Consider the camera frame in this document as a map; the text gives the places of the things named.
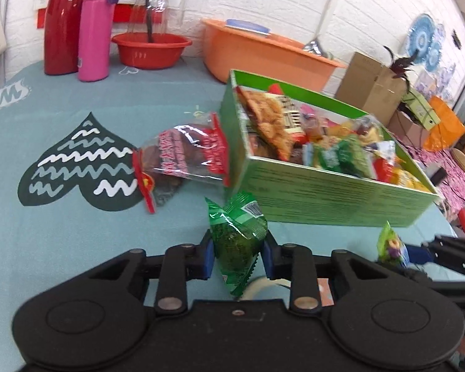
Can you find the small green candy packet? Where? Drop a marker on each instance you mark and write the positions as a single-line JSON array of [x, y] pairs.
[[389, 246]]

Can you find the small cardboard box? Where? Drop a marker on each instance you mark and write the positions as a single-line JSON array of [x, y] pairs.
[[405, 131]]

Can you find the orange plastic basin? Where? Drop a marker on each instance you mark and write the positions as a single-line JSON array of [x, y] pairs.
[[255, 54]]

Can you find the large blue paper fan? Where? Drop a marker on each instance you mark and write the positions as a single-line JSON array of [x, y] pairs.
[[422, 38]]

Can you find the red thermos jug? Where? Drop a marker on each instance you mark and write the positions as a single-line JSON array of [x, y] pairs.
[[62, 27]]

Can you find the large cardboard box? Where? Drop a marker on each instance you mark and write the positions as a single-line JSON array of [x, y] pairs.
[[368, 85]]

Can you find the teal printed tablecloth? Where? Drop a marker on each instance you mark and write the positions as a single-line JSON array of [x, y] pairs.
[[100, 97]]

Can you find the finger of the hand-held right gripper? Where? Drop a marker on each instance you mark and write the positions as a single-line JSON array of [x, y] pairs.
[[461, 292], [453, 255]]

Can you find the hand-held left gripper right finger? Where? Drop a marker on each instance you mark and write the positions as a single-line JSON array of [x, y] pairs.
[[270, 255]]

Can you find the red plastic basket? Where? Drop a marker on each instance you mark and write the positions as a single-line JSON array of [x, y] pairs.
[[151, 52]]

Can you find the blue lidded container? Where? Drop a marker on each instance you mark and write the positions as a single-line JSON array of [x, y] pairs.
[[248, 26]]

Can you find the small blue paper fan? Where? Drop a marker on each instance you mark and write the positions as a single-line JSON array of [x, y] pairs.
[[440, 33]]

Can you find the medium blue paper fan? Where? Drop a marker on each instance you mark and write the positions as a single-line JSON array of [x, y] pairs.
[[434, 56]]

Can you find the red chips packet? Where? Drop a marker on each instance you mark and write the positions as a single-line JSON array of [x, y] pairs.
[[271, 120]]

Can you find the green snack packet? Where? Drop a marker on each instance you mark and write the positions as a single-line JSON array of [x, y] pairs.
[[341, 155], [236, 240]]

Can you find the white wall conduit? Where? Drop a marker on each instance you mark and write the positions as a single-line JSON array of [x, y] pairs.
[[329, 7]]

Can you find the orange plastic bag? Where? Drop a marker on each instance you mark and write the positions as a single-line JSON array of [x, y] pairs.
[[445, 124]]

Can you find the green cardboard box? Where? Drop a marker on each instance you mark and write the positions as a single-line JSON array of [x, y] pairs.
[[314, 197]]

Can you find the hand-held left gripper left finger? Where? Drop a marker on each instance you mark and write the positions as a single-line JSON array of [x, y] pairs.
[[207, 255]]

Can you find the metal bowl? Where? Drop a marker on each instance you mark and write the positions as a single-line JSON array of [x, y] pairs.
[[316, 48]]

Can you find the light green box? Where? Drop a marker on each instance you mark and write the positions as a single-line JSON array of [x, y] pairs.
[[422, 110]]

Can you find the glass pitcher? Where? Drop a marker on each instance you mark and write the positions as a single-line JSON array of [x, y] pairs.
[[155, 11]]

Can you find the dark purple plant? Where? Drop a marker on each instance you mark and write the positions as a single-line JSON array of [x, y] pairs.
[[401, 64]]

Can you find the pink bottle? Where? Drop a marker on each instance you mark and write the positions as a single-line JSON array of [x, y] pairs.
[[95, 38]]

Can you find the red dates packet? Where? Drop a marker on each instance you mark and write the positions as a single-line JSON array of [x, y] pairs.
[[178, 151]]

